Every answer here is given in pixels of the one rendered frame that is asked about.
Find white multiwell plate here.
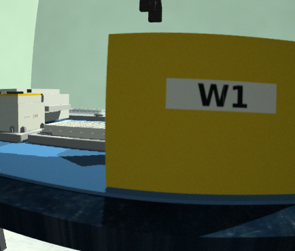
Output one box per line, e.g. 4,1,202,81
69,108,105,116

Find yellow waste bin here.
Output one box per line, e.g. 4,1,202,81
105,33,295,195

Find blue flat mat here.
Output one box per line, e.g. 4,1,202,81
0,140,295,205

